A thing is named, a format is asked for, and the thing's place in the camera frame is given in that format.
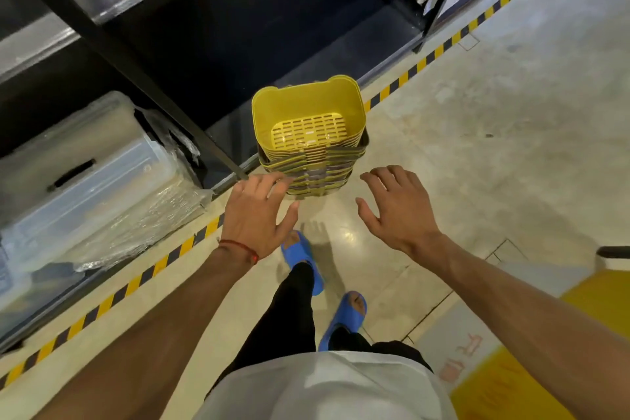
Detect person's right forearm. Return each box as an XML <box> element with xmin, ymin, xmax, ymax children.
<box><xmin>411</xmin><ymin>235</ymin><xmax>630</xmax><ymax>420</ymax></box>

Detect person's left forearm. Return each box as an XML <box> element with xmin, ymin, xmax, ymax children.
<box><xmin>29</xmin><ymin>247</ymin><xmax>259</xmax><ymax>420</ymax></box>

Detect white shirt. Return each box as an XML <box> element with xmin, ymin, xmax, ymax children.
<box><xmin>194</xmin><ymin>350</ymin><xmax>459</xmax><ymax>420</ymax></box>

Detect red string bracelet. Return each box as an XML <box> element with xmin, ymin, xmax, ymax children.
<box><xmin>216</xmin><ymin>238</ymin><xmax>261</xmax><ymax>266</ymax></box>

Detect person's left hand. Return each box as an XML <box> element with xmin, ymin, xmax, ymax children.
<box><xmin>220</xmin><ymin>172</ymin><xmax>300</xmax><ymax>262</ymax></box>

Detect black trousers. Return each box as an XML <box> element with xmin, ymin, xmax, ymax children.
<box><xmin>206</xmin><ymin>262</ymin><xmax>434</xmax><ymax>398</ymax></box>

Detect clear plastic storage box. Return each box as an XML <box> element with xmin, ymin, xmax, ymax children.
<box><xmin>0</xmin><ymin>91</ymin><xmax>183</xmax><ymax>273</ymax></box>

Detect black metal shelf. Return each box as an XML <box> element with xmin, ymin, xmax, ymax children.
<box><xmin>0</xmin><ymin>0</ymin><xmax>557</xmax><ymax>354</ymax></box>

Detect person's right hand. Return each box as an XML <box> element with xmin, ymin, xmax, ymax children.
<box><xmin>355</xmin><ymin>165</ymin><xmax>442</xmax><ymax>258</ymax></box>

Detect blue slipper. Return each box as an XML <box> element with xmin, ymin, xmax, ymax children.
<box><xmin>317</xmin><ymin>290</ymin><xmax>369</xmax><ymax>352</ymax></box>
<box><xmin>280</xmin><ymin>230</ymin><xmax>326</xmax><ymax>297</ymax></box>

